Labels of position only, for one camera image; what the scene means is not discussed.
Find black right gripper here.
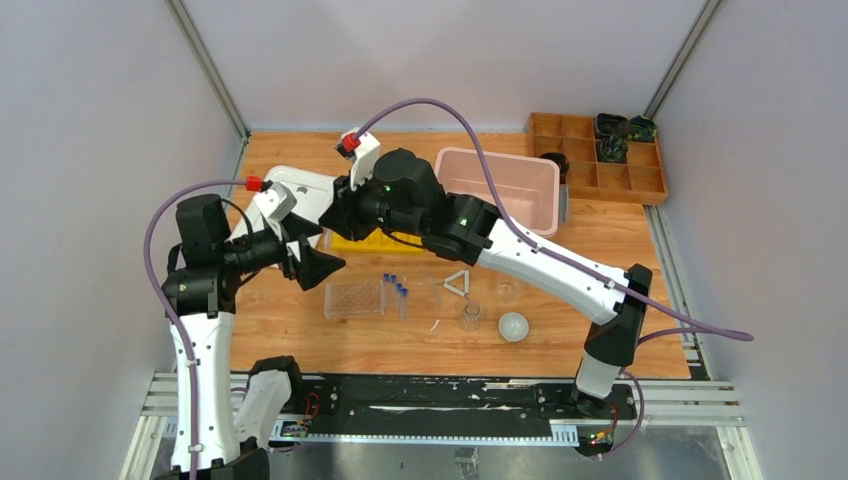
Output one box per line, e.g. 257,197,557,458
321,166,426,242

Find yellow test tube rack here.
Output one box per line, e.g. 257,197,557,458
324,230,425,254

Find blue capped tube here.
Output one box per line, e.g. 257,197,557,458
393,283,406,318
379,273,391,315
396,287,408,322
386,274,398,310

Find clear glass tube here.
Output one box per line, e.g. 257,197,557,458
428,277,442,306

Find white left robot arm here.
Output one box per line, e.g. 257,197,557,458
154,187,345,479

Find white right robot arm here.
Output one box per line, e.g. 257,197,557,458
319,149,652,418

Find white plastic box lid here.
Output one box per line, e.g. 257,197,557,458
231,166,335,248

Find clear well plate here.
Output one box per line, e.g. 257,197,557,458
323,280,386,320

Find white clay triangle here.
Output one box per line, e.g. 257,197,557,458
442,269,471,297

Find pink plastic storage bin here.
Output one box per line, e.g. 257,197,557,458
435,147,560,237

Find small glass jar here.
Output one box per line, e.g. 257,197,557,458
460,301,482,331

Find clear glass beaker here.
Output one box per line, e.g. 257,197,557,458
495,274,526,303

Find grey right bin clip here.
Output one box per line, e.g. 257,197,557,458
558,184,570,225

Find black round object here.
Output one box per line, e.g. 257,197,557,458
539,152,570,185

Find white ceramic dish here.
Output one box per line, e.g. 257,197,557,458
498,312,530,343

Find wooden compartment organizer tray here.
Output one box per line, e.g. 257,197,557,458
526,112,669,206

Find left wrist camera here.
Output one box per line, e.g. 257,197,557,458
246,176,297,222

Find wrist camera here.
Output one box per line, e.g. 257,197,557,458
336,130,381,191
246,176,297,222

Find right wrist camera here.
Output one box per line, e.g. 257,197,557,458
336,130,381,191

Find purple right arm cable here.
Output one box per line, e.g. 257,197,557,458
354,98,755,460

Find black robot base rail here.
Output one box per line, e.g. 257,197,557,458
270,374,642,456

